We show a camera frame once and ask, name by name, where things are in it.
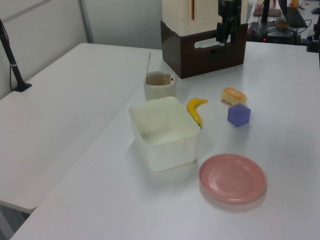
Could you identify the cream plastic storage box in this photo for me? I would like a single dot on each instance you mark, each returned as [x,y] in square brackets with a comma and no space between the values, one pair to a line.
[165,140]

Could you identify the black camera stand pole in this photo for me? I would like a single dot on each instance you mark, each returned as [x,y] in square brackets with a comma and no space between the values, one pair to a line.
[11,62]

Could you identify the white toaster oven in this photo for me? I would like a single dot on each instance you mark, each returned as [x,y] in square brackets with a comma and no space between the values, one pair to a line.
[200,60]

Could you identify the toy toasted bread piece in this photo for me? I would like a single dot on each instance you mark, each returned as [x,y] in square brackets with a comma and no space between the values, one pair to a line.
[233,96]

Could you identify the purple cube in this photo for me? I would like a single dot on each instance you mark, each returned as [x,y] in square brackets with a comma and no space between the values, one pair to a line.
[238,115]

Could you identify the black keyboard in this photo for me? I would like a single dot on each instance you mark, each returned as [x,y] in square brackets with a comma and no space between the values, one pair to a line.
[295,15]

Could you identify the white lidded bowl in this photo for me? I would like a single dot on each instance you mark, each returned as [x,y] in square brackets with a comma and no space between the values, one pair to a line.
[160,90]

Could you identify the pink plastic plate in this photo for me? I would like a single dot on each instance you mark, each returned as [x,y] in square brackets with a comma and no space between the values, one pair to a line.
[232,178]

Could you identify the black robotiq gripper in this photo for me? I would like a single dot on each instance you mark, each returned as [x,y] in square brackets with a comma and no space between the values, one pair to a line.
[228,10]

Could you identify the white trash can lid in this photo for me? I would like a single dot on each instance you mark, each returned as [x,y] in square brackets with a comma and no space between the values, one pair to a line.
[149,62]

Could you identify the small cardboard box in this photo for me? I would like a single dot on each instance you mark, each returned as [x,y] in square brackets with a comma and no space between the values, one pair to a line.
[282,23]

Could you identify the yellow toy banana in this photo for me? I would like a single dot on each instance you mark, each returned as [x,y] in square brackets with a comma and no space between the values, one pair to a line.
[193,110]

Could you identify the black upright stand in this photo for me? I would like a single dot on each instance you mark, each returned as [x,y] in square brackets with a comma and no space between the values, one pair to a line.
[265,11]

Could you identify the black device with red light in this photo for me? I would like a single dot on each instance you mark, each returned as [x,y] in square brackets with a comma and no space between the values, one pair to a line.
[275,33]

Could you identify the black clamp mount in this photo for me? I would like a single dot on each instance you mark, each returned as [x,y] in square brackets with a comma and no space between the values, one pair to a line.
[313,40]

